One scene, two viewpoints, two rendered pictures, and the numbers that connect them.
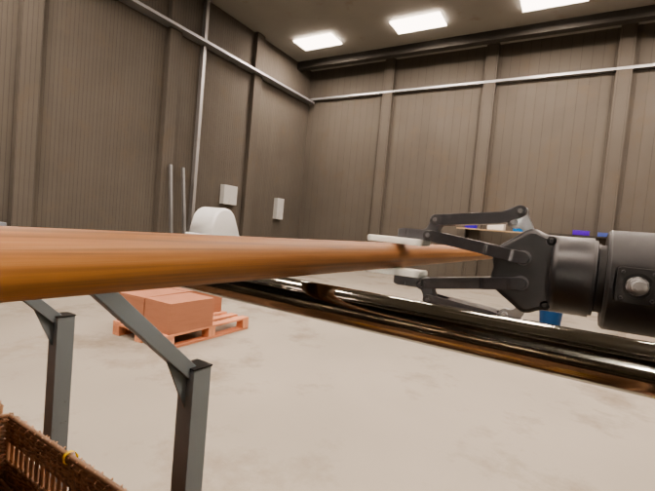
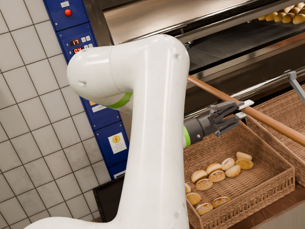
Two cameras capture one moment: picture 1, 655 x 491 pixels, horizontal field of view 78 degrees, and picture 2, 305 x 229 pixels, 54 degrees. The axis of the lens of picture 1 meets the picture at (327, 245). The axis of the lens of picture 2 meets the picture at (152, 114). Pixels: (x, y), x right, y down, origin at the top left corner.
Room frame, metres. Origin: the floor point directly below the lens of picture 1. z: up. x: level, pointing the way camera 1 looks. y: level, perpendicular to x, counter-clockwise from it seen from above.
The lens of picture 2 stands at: (0.93, -1.04, 1.77)
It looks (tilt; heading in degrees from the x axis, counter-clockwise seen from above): 26 degrees down; 134
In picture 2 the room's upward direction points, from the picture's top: 15 degrees counter-clockwise
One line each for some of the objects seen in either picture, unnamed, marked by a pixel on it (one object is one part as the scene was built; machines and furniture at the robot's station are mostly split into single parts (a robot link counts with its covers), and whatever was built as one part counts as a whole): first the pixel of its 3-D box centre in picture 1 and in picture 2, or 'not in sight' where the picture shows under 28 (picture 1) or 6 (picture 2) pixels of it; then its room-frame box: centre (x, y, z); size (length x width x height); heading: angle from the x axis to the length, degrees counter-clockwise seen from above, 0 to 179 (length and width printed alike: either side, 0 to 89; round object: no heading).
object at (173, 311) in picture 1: (186, 311); not in sight; (4.20, 1.41, 0.21); 1.15 x 0.79 x 0.42; 150
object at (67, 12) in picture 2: not in sight; (66, 9); (-0.19, -0.22, 1.67); 0.03 x 0.02 x 0.06; 58
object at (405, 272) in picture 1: (395, 271); (244, 113); (0.49, -0.08, 1.18); 0.07 x 0.03 x 0.01; 58
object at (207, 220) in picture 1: (213, 250); not in sight; (6.38, 1.79, 0.68); 0.70 x 0.63 x 1.37; 149
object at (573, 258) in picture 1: (542, 272); (209, 123); (0.40, -0.22, 1.20); 0.09 x 0.07 x 0.08; 58
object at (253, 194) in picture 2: not in sight; (220, 169); (0.25, 0.07, 0.72); 0.56 x 0.49 x 0.28; 60
